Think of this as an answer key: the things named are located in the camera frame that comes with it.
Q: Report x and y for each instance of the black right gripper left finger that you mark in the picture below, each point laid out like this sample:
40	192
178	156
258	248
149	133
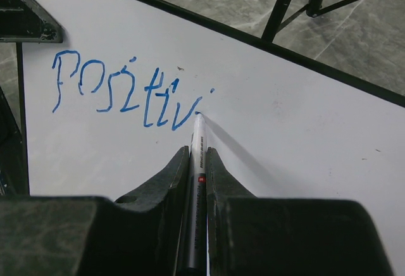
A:
90	235

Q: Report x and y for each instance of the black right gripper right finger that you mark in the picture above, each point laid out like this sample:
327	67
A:
248	235

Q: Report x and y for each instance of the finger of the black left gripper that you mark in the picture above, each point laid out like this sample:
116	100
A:
28	21

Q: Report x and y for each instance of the blue capped whiteboard marker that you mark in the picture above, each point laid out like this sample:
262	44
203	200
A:
193	238

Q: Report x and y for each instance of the white rectangular whiteboard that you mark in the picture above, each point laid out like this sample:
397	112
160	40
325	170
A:
108	107

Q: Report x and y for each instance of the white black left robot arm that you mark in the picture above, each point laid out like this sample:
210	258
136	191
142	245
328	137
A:
14	177

